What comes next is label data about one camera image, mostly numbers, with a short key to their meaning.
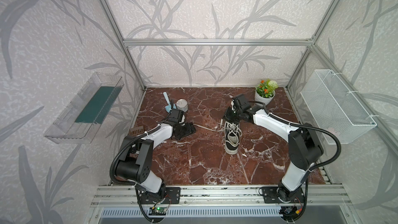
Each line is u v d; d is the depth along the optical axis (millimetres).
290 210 739
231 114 806
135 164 448
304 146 474
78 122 630
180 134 790
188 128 825
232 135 886
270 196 725
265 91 982
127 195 753
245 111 678
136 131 963
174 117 739
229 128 918
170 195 738
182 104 1046
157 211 713
